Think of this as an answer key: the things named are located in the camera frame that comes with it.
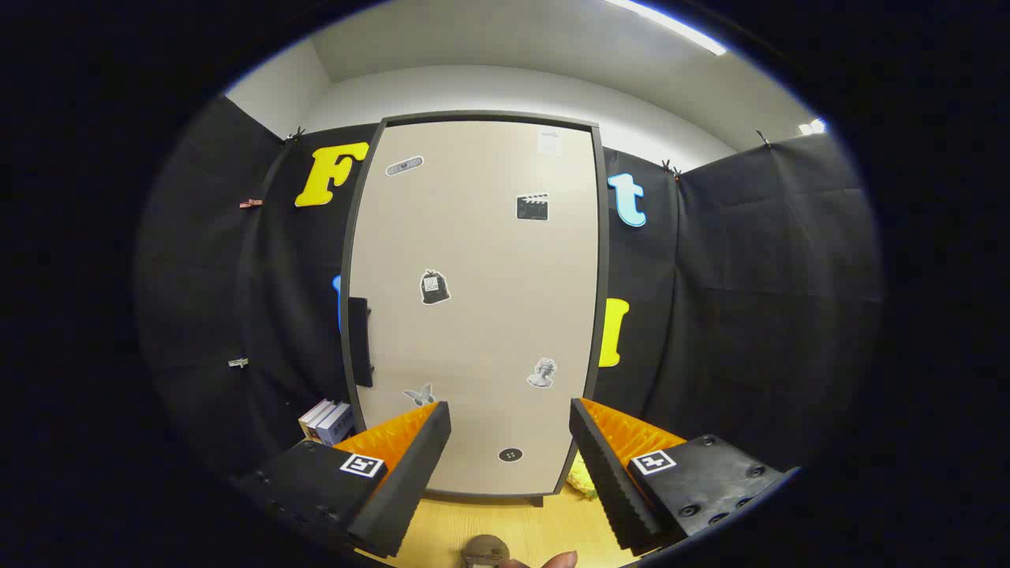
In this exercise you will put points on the ceiling strip light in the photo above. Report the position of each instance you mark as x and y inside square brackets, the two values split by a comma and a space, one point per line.
[671, 24]

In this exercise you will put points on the grey shoe cabinet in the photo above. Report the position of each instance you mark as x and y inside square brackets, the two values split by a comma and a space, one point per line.
[604, 260]

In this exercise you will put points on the black backdrop cloth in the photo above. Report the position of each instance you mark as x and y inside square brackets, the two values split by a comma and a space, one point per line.
[750, 276]

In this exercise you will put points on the yellow plush toy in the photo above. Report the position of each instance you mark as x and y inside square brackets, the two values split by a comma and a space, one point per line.
[582, 480]

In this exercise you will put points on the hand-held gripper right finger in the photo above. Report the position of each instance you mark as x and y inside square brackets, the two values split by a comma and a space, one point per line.
[607, 481]

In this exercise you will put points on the brown fluffy shoe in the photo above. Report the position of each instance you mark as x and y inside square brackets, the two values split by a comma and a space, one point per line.
[485, 548]

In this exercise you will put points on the white spine book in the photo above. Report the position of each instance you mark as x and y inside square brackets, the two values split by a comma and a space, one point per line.
[314, 416]

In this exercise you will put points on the small ceiling light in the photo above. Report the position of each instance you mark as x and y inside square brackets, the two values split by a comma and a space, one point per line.
[813, 126]

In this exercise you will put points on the blue cover book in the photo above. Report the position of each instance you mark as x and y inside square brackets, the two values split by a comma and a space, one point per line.
[339, 426]

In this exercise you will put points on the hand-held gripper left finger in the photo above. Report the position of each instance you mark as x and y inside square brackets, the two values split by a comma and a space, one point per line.
[410, 481]

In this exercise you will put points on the black binder clip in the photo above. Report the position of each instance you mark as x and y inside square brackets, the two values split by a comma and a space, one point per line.
[671, 167]
[296, 134]

